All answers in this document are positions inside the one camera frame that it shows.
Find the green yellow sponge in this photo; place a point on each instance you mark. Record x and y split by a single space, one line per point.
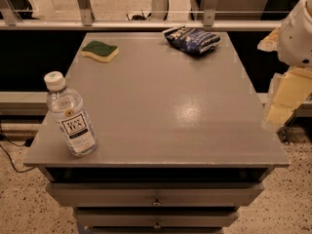
100 51

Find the blue chip bag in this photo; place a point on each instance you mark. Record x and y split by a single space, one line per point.
190 40

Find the lower grey drawer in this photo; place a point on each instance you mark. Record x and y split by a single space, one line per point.
155 218

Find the grey drawer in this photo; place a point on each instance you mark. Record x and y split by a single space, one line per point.
155 218
83 195

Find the upper grey drawer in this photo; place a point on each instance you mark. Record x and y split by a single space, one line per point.
83 195

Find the clear plastic tea bottle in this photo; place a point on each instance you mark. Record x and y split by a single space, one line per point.
68 110

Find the grey drawer cabinet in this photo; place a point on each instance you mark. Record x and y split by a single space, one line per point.
162 117

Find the metal railing frame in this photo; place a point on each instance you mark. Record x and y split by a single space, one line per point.
140 15

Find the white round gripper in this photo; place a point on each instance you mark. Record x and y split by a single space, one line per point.
294 38

